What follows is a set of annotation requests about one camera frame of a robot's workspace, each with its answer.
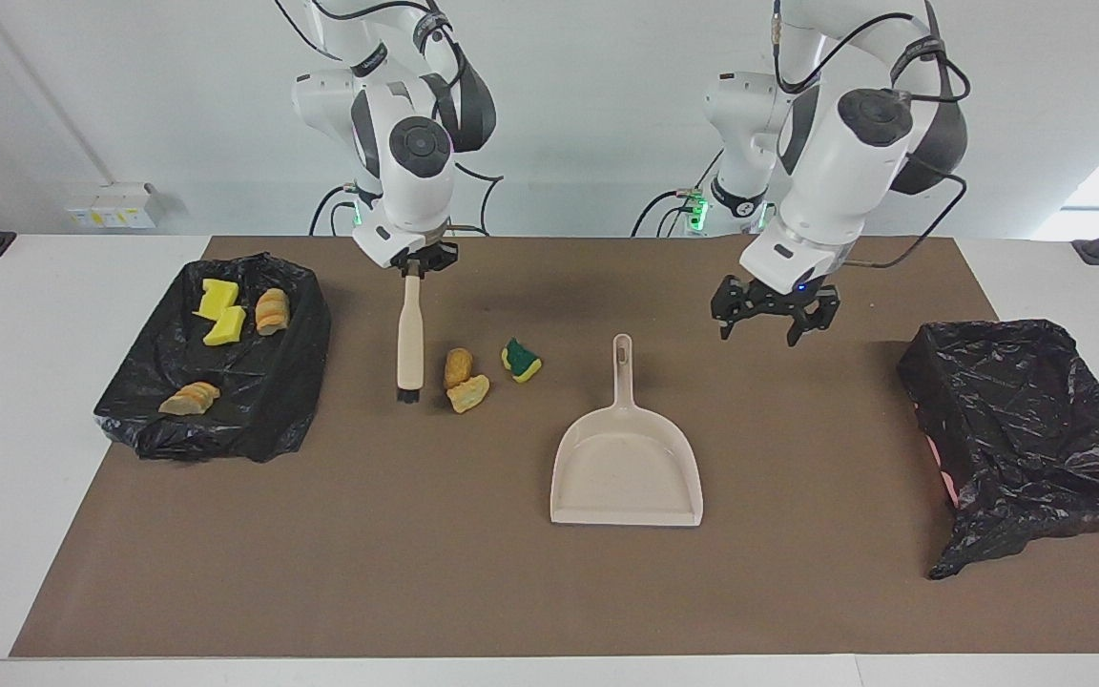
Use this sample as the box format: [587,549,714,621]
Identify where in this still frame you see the yellow green sponge piece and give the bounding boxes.
[501,338,544,385]

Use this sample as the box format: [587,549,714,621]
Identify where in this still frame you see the beige hand brush black bristles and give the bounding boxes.
[396,274,425,402]

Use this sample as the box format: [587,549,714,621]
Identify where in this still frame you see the beige plastic dustpan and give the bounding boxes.
[549,334,705,528]

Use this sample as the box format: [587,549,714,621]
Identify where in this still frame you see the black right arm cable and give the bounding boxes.
[273,0,505,235]

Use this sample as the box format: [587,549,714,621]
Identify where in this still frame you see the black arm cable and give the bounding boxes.
[273,0,505,235]
[771,0,972,270]

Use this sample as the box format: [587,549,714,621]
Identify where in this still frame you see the orange striped bread piece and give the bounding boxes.
[255,288,292,337]

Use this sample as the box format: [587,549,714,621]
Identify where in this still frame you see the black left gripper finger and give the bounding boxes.
[783,286,841,348]
[710,277,760,342]

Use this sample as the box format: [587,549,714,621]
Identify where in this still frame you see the pale foam chunk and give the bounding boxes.
[447,374,491,414]

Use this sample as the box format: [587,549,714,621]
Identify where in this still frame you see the green yellow jagged sponge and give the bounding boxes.
[193,278,239,321]

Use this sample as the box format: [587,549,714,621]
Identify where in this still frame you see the black bag lined pink bin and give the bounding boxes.
[897,319,1099,581]

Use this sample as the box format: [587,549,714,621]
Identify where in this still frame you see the black base cable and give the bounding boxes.
[308,184,355,238]
[632,143,724,238]

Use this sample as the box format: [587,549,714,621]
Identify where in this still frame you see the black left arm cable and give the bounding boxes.
[771,0,972,270]

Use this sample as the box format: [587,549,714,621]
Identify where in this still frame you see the pale striped bread piece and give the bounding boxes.
[158,381,222,416]

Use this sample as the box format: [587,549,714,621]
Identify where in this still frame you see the small yellow sponge wedge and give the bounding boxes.
[202,305,248,347]

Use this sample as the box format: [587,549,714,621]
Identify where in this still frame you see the brown table mat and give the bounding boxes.
[10,237,1099,659]

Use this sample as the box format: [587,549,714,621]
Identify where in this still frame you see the white wall socket box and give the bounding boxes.
[65,183,169,230]

